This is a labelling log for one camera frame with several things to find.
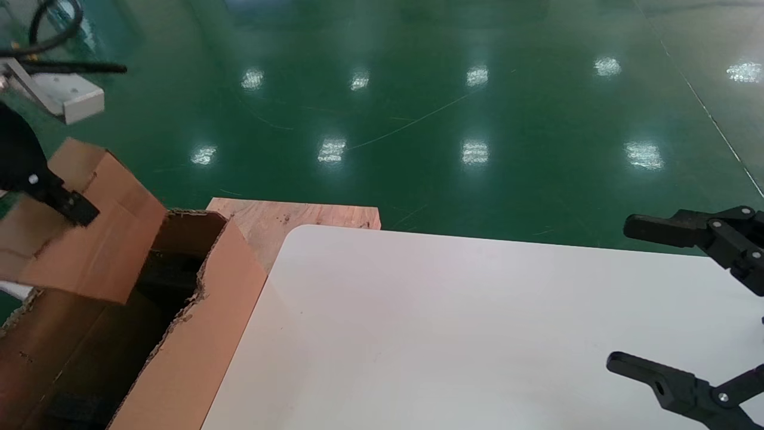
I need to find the large open cardboard box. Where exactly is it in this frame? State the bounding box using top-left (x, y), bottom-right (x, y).
top-left (0, 208), bottom-right (268, 430)

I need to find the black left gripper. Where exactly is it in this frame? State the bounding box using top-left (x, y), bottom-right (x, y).
top-left (0, 102), bottom-right (101, 227)

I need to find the wooden pallet board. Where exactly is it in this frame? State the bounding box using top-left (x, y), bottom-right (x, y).
top-left (207, 198), bottom-right (381, 274)

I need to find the black foam block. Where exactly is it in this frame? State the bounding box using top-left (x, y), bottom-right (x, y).
top-left (136, 250), bottom-right (205, 293)
top-left (47, 391), bottom-right (117, 430)

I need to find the black sleeved cable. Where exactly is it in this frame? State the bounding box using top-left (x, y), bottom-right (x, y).
top-left (17, 60), bottom-right (128, 76)

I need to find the small cardboard box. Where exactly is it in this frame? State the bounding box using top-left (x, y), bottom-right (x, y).
top-left (0, 138), bottom-right (168, 306)

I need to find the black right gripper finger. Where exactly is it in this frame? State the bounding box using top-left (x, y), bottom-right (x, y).
top-left (623, 207), bottom-right (764, 297)
top-left (606, 352), bottom-right (764, 430)

